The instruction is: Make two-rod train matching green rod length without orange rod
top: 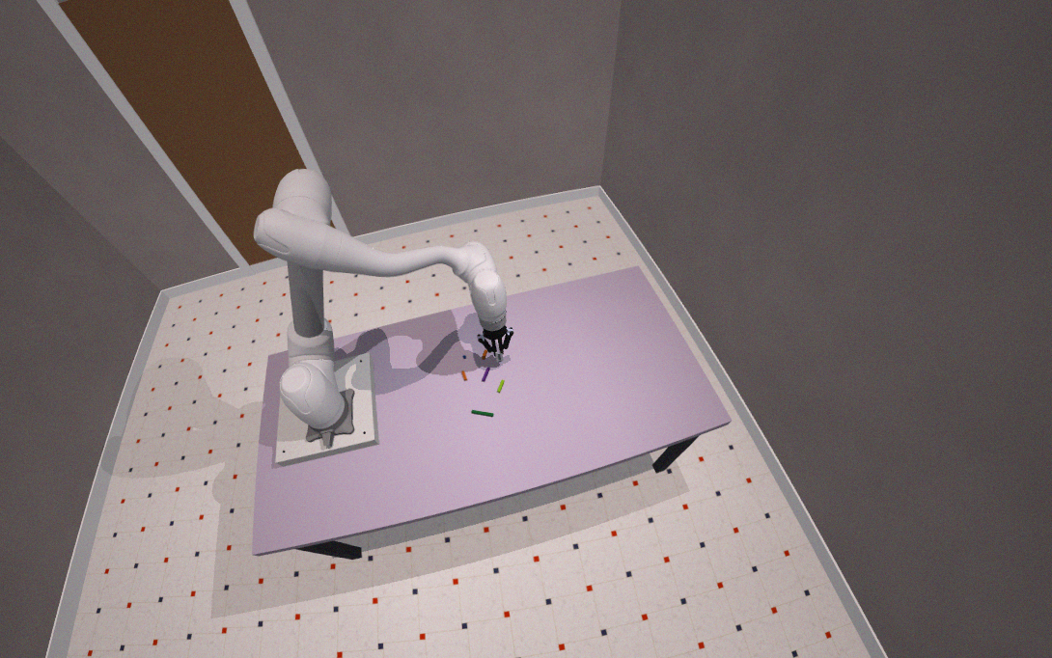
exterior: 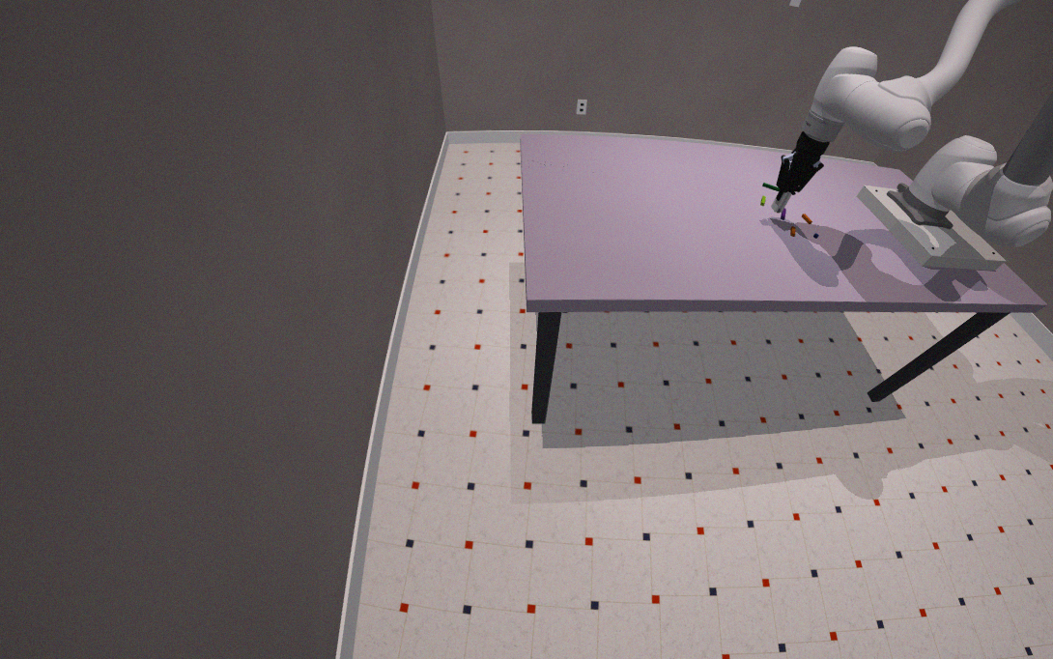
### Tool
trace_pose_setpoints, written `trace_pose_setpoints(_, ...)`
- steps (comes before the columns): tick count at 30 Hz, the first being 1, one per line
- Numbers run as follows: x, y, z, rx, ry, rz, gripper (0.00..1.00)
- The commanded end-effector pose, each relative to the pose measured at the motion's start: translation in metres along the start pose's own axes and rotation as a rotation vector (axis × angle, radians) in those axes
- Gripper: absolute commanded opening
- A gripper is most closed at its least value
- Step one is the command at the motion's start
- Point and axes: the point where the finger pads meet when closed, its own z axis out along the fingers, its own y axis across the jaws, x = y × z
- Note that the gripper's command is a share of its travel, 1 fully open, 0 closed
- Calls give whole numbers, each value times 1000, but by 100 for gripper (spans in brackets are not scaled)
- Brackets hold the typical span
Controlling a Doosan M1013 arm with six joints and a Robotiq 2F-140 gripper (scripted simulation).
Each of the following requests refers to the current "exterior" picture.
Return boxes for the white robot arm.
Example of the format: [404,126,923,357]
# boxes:
[802,0,1053,247]

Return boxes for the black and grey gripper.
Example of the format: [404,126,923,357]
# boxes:
[771,131,830,213]

